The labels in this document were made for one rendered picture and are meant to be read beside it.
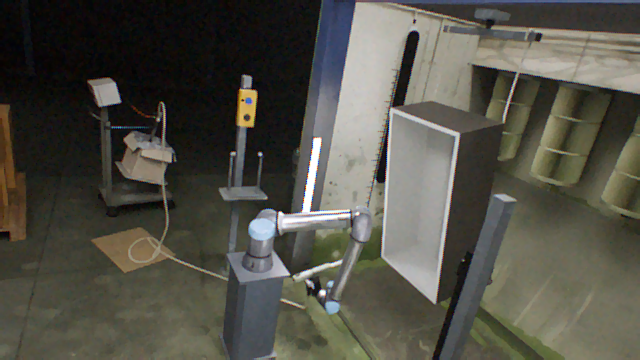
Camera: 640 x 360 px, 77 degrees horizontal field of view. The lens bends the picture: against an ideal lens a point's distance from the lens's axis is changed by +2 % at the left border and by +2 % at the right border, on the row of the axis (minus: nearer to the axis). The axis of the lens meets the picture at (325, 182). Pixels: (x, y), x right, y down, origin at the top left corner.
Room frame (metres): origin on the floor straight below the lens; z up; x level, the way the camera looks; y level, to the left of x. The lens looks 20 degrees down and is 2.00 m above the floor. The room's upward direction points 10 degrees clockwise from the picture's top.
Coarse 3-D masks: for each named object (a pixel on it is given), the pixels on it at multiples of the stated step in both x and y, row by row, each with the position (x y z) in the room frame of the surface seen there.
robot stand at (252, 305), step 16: (240, 256) 2.14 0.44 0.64; (272, 256) 2.20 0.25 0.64; (240, 272) 1.97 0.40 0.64; (272, 272) 2.02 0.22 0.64; (240, 288) 1.92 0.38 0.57; (256, 288) 1.94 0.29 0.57; (272, 288) 1.99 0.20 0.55; (240, 304) 1.92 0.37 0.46; (256, 304) 1.95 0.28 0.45; (272, 304) 2.00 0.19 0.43; (224, 320) 2.09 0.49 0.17; (240, 320) 1.91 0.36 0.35; (256, 320) 1.96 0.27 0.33; (272, 320) 2.01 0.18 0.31; (224, 336) 2.07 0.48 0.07; (240, 336) 1.91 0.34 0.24; (256, 336) 1.96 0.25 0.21; (272, 336) 2.02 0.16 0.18; (224, 352) 2.00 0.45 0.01; (240, 352) 1.92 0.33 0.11; (256, 352) 1.97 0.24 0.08; (272, 352) 2.05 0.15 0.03
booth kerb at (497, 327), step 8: (480, 312) 2.77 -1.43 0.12; (488, 312) 2.72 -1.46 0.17; (488, 320) 2.70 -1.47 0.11; (496, 320) 2.64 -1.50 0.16; (496, 328) 2.62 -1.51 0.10; (504, 328) 2.58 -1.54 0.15; (504, 336) 2.55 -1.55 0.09; (512, 336) 2.51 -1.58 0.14; (512, 344) 2.49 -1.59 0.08; (520, 344) 2.45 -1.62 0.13; (528, 344) 2.41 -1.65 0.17; (520, 352) 2.43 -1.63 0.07; (528, 352) 2.39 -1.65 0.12; (536, 352) 2.35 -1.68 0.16
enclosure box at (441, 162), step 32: (416, 128) 2.78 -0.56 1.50; (448, 128) 2.21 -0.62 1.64; (480, 128) 2.21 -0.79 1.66; (416, 160) 2.82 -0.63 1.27; (448, 160) 2.67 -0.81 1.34; (480, 160) 2.26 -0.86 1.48; (416, 192) 2.87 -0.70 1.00; (448, 192) 2.19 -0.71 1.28; (480, 192) 2.31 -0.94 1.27; (384, 224) 2.72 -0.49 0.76; (416, 224) 2.92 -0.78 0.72; (448, 224) 2.20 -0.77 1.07; (480, 224) 2.37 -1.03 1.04; (384, 256) 2.76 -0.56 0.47; (416, 256) 2.78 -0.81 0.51; (448, 256) 2.25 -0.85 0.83; (448, 288) 2.31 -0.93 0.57
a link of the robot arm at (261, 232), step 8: (256, 224) 2.08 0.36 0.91; (264, 224) 2.09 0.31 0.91; (272, 224) 2.11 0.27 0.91; (248, 232) 2.05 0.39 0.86; (256, 232) 2.02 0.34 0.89; (264, 232) 2.02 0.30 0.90; (272, 232) 2.06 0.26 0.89; (248, 240) 2.05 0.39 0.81; (256, 240) 2.01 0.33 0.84; (264, 240) 2.02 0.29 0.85; (272, 240) 2.07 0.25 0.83; (248, 248) 2.04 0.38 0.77; (256, 248) 2.01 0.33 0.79; (264, 248) 2.02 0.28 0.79
